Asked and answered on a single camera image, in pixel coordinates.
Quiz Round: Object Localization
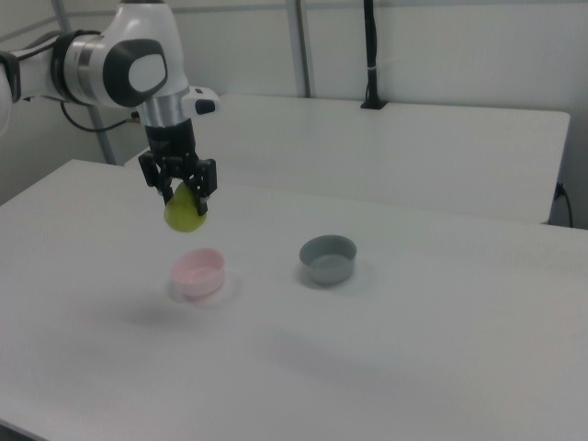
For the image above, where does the green pear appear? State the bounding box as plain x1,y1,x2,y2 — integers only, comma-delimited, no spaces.
164,181,209,234

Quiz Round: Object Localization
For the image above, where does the black cable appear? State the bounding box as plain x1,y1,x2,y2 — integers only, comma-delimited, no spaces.
60,100,140,135
552,182,575,227

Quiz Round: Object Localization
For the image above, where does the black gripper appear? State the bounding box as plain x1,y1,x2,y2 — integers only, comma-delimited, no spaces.
138,117,219,218

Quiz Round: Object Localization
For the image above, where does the black clamp pole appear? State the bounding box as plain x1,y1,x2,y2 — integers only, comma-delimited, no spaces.
359,0,390,111

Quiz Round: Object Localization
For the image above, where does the pink plastic bowl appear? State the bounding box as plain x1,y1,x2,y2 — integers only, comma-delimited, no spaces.
169,247,228,300

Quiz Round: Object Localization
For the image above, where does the white metal frame post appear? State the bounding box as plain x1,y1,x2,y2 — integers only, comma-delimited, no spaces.
49,0,117,166
286,0,317,98

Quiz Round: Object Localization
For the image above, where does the white side table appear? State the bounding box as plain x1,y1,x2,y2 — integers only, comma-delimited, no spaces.
123,93,572,226

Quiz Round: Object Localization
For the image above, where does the grey plastic bowl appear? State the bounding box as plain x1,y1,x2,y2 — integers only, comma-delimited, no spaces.
299,234,358,285

